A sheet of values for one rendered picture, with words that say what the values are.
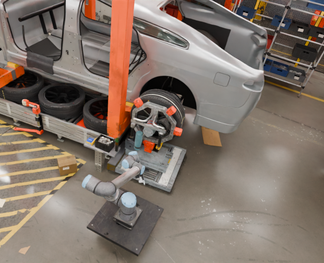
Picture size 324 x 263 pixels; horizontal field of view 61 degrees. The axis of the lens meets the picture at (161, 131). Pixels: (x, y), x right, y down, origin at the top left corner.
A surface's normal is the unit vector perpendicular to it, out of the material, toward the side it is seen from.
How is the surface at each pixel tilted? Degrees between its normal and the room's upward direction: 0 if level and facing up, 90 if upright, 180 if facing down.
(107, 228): 0
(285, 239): 0
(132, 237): 0
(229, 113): 90
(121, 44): 90
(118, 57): 90
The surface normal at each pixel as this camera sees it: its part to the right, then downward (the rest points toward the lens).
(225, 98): -0.32, 0.57
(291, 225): 0.15, -0.76
